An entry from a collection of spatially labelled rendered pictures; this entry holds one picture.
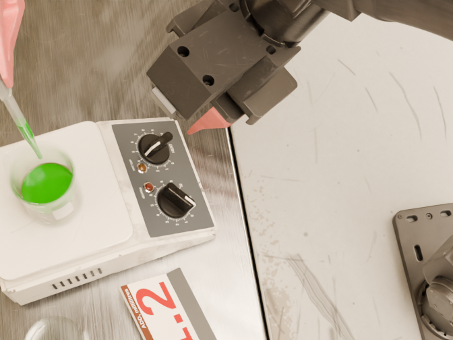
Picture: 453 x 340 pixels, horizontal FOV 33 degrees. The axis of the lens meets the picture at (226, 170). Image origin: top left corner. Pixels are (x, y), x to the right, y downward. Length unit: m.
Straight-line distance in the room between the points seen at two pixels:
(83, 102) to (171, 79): 0.31
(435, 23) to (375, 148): 0.38
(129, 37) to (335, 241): 0.31
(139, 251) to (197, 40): 0.24
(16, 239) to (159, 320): 0.15
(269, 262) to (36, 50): 0.33
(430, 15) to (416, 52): 0.43
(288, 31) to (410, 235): 0.30
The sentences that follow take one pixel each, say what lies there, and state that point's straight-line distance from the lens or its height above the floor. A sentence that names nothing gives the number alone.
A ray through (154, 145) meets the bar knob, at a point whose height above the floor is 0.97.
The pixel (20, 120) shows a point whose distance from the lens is 0.51.
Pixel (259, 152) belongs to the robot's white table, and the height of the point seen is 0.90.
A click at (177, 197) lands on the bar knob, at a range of 0.69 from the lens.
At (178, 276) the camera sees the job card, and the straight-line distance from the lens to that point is 0.73.
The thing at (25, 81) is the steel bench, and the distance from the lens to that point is 0.82.
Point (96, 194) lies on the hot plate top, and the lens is 0.67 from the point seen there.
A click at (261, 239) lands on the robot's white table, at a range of 0.75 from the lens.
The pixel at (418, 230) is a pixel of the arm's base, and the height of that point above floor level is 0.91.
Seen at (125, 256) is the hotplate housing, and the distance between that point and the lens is 0.68.
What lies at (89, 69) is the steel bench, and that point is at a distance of 0.82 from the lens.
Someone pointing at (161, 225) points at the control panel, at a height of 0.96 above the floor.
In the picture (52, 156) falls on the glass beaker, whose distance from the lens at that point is 0.64.
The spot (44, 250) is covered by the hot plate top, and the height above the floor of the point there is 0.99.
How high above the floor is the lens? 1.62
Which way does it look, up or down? 69 degrees down
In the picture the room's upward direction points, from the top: 8 degrees clockwise
